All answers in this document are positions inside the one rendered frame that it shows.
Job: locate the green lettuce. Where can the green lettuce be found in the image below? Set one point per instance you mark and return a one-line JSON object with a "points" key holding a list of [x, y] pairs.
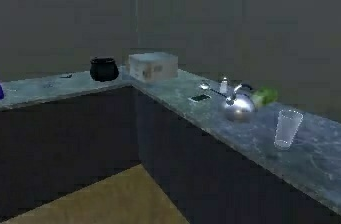
{"points": [[265, 95]]}

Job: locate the white box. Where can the white box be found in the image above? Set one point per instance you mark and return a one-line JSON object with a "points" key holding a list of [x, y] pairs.
{"points": [[153, 66]]}

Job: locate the small black utensil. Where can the small black utensil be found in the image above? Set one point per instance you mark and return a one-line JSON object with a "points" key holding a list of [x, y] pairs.
{"points": [[66, 76]]}

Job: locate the clear drinking glass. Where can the clear drinking glass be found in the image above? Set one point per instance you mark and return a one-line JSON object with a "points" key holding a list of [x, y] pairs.
{"points": [[287, 130]]}

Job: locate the white salt shaker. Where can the white salt shaker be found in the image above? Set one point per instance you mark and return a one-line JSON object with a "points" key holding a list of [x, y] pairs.
{"points": [[223, 86]]}

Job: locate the black round pot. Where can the black round pot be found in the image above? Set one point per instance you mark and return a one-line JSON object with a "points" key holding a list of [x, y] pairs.
{"points": [[104, 69]]}

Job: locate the dark kitchen counter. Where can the dark kitchen counter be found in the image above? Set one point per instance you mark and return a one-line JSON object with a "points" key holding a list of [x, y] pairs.
{"points": [[191, 156]]}

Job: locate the black mobile phone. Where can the black mobile phone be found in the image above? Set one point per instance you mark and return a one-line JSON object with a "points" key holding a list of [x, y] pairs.
{"points": [[200, 98]]}

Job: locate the silver kettle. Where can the silver kettle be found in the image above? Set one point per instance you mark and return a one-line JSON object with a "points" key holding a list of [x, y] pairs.
{"points": [[238, 106]]}

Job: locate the silver ladle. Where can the silver ladle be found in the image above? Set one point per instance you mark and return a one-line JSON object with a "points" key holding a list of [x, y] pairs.
{"points": [[211, 89]]}

